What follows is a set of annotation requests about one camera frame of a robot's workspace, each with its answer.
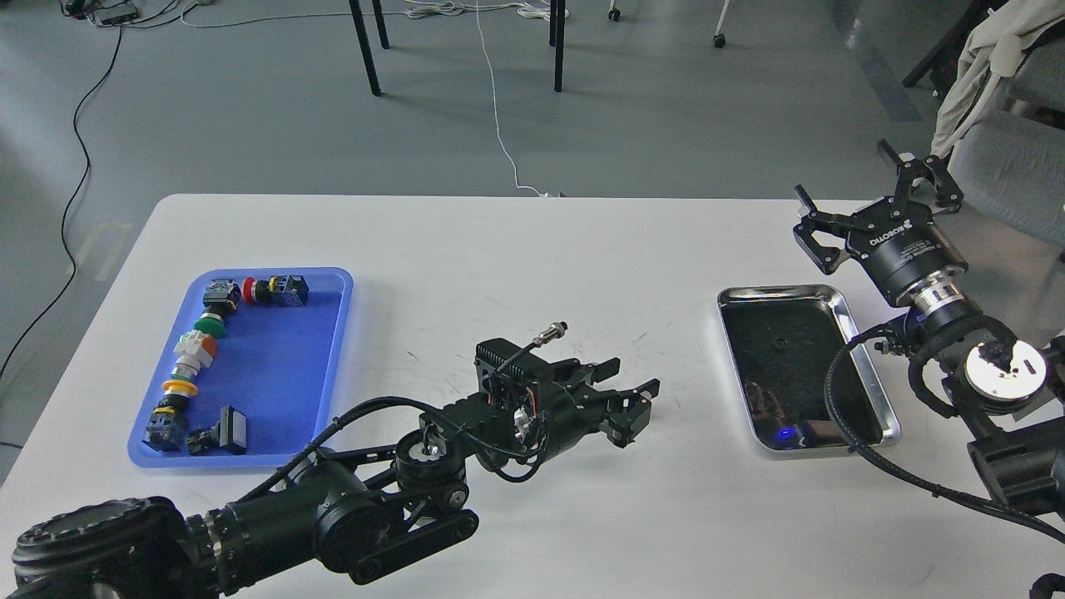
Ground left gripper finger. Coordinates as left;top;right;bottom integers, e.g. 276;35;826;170
557;357;621;389
599;379;661;448

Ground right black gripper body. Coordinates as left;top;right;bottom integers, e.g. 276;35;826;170
847;197;982;329

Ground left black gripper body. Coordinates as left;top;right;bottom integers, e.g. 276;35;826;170
475;338;605;460

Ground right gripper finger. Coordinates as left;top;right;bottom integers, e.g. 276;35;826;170
876;140;963;215
792;185;862;275

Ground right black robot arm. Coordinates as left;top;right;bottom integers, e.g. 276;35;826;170
794;141;1064;541

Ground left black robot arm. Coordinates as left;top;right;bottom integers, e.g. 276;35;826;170
12;339;661;598

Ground silver metal tray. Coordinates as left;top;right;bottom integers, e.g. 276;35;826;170
716;285;859;459

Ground blue plastic tray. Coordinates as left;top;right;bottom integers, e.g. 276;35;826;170
126;268;356;468

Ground grey office chair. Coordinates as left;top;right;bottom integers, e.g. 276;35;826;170
949;38;1064;249

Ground beige cloth on chair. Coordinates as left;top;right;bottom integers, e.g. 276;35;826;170
929;1;1064;159

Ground white orange push button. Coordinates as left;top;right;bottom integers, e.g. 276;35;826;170
171;329;217;382

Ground black table leg right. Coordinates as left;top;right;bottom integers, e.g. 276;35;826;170
548;0;567;92

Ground black table leg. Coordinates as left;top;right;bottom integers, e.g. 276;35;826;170
548;0;567;92
349;0;389;97

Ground white floor cable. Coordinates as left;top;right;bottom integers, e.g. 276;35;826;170
406;0;572;199

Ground red button black switch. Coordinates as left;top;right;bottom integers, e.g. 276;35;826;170
240;275;310;308

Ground black square switch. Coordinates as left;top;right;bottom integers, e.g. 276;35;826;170
186;406;248;456

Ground green push button switch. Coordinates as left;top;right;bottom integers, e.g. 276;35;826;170
193;278;240;339

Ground yellow push button switch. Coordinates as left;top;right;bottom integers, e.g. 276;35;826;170
143;375;198;452

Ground black floor cable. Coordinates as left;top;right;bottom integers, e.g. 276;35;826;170
0;0;201;375

